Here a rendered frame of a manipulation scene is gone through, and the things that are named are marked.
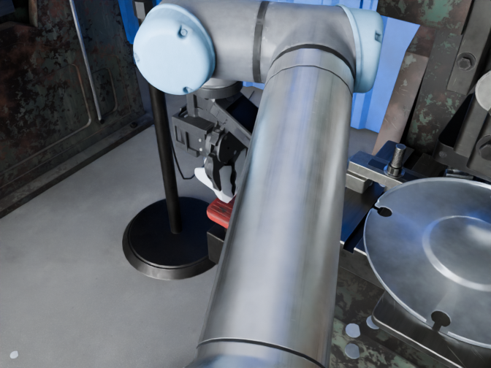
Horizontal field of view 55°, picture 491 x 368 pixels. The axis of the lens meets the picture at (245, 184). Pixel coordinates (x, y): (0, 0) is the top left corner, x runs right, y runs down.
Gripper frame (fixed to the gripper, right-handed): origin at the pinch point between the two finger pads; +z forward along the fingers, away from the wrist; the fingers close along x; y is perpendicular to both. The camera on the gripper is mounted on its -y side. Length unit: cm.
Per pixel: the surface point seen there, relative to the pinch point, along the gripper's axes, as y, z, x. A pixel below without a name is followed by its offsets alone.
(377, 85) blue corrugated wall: 26, 53, -135
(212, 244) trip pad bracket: 1.8, 9.5, 3.0
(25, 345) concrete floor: 61, 78, 22
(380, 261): -23.6, -0.5, -1.4
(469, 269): -33.5, -1.1, -6.4
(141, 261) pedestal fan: 54, 75, -19
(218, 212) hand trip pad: 0.6, 1.6, 2.6
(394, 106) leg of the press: -7.9, 4.6, -45.8
